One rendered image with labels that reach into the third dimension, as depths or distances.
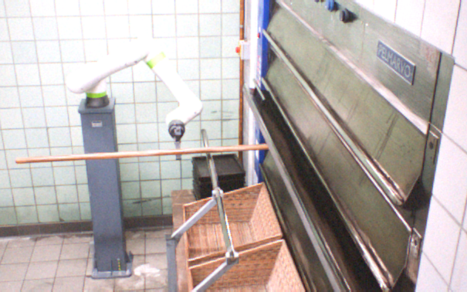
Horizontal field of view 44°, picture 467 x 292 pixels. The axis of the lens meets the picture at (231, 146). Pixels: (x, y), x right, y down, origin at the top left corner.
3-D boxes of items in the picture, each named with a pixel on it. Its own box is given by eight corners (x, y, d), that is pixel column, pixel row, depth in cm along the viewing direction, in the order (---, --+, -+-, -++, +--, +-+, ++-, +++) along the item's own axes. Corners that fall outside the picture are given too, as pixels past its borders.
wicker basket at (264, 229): (263, 222, 346) (265, 181, 334) (282, 280, 295) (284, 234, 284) (182, 226, 341) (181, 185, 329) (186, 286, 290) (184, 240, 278)
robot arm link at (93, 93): (78, 97, 343) (74, 66, 335) (93, 89, 356) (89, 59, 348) (96, 100, 338) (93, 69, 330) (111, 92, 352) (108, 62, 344)
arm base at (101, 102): (88, 93, 367) (86, 84, 364) (111, 93, 368) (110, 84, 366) (82, 108, 343) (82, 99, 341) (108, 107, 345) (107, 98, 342)
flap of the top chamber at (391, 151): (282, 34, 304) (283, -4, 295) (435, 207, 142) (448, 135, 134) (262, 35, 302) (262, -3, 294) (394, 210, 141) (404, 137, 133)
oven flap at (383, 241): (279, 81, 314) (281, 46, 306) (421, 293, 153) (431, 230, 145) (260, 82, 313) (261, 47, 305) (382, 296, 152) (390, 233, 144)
